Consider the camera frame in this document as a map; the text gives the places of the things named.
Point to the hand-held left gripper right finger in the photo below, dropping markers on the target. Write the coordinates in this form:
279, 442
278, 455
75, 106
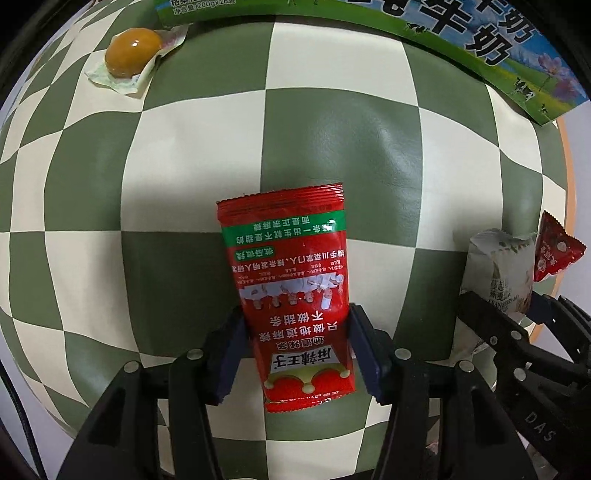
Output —
364, 355

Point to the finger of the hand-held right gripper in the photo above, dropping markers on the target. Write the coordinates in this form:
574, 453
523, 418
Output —
561, 314
489, 318

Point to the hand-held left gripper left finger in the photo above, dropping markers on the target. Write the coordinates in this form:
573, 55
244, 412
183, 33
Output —
231, 360

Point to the white oat cookie packet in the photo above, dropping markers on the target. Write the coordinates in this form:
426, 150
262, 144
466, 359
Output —
494, 267

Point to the long red snack packet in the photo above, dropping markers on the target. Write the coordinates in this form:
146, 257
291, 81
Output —
286, 258

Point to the printed cardboard box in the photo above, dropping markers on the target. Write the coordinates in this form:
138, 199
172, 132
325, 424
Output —
461, 41

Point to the small red snack packet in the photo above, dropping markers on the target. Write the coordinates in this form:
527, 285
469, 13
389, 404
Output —
556, 247

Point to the green white checkered mat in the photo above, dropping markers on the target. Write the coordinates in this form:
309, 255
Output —
323, 115

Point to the orange jelly cup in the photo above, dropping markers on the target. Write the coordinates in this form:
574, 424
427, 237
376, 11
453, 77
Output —
131, 48

